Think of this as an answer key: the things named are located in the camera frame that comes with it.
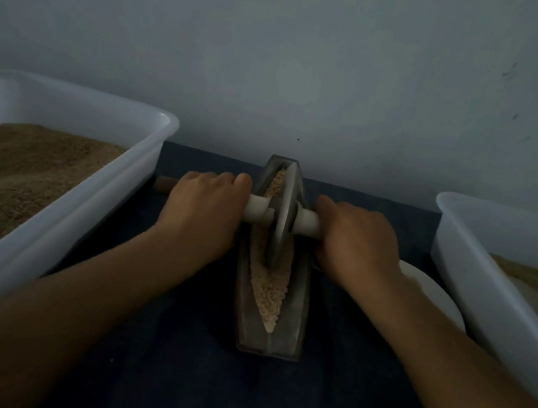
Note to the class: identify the person's left hand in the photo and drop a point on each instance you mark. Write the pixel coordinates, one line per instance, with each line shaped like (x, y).
(200, 214)

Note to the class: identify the person's right hand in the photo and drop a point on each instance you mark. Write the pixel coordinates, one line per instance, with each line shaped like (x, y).
(355, 245)

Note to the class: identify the boat-shaped metal grinding trough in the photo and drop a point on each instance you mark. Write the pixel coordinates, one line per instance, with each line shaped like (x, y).
(268, 339)

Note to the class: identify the person's right forearm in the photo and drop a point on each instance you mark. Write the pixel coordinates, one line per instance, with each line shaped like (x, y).
(462, 393)

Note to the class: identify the person's left forearm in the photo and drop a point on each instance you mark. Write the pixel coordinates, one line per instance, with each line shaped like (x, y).
(31, 338)

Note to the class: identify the white round plate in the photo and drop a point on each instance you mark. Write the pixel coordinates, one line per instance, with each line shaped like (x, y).
(441, 295)

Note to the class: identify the white plastic tub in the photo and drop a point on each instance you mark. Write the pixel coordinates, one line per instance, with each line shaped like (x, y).
(99, 203)
(494, 308)

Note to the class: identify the dark blue table cloth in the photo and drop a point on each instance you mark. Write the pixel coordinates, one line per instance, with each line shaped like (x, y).
(182, 394)

